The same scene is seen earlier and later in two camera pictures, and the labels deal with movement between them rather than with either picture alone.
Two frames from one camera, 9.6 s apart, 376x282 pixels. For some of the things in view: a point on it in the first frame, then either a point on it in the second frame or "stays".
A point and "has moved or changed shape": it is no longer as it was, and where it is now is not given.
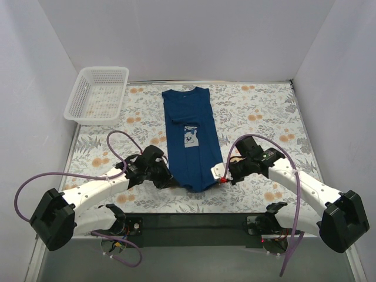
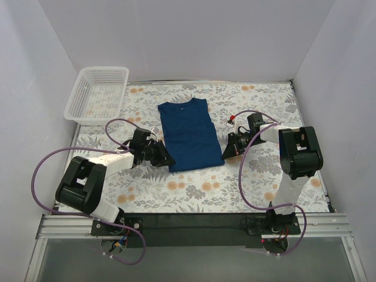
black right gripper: [234, 171] to [233, 144]
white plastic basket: [98, 96] stays
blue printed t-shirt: [193, 141] has moved or changed shape
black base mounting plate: [165, 230] stays
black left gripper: [164, 177] to [160, 153]
